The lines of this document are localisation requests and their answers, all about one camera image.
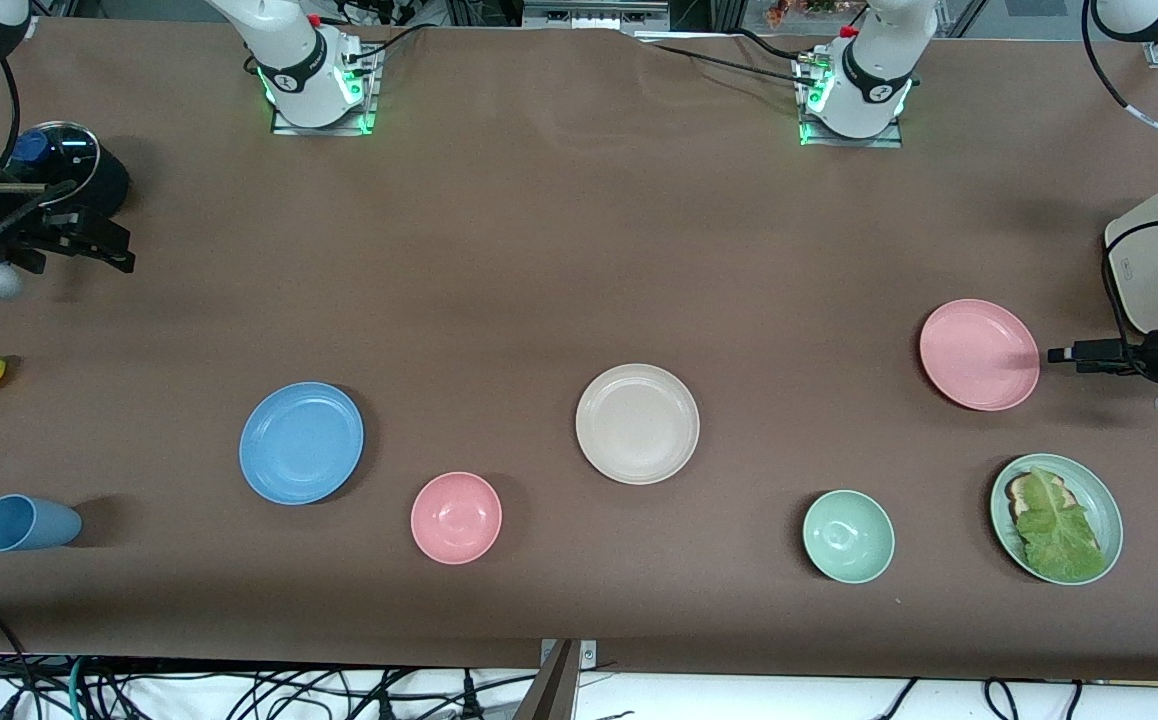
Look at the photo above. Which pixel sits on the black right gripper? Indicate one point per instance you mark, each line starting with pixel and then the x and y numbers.
pixel 1 224

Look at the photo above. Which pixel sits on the pink plate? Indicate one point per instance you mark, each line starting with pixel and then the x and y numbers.
pixel 979 355

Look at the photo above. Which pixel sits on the blue plate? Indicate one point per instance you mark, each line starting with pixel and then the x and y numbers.
pixel 301 443

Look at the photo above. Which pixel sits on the glass lid with blue knob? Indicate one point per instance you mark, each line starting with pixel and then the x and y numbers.
pixel 69 155

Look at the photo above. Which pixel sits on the green plate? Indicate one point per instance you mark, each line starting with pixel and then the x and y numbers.
pixel 1099 500

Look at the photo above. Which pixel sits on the bread slice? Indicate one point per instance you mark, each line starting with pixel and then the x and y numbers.
pixel 1017 490

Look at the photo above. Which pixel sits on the green lettuce leaf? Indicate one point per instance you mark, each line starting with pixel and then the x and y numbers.
pixel 1059 540

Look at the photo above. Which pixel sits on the blue cup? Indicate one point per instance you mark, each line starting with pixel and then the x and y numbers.
pixel 29 523

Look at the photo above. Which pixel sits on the small green bowl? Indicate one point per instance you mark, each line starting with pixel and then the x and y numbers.
pixel 848 536

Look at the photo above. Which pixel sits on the orange plant decoration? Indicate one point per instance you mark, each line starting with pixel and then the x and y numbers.
pixel 809 10

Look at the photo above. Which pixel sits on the brown table cover cloth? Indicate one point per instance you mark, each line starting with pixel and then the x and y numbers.
pixel 539 250

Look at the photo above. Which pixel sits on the small pink bowl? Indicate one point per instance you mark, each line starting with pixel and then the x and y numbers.
pixel 456 518

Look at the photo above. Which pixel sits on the beige plate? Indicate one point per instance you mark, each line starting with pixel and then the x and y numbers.
pixel 637 424

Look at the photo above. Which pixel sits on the dark triangular strut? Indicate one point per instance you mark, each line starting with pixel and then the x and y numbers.
pixel 549 695

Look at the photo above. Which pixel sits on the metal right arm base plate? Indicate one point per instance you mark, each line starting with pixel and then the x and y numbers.
pixel 339 128

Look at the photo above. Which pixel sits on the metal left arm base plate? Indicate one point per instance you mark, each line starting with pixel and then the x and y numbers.
pixel 879 142

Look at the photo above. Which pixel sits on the grey metal frame box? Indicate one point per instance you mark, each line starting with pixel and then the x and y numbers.
pixel 594 12

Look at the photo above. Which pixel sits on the small metal table bracket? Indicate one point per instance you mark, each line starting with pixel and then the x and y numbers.
pixel 587 654

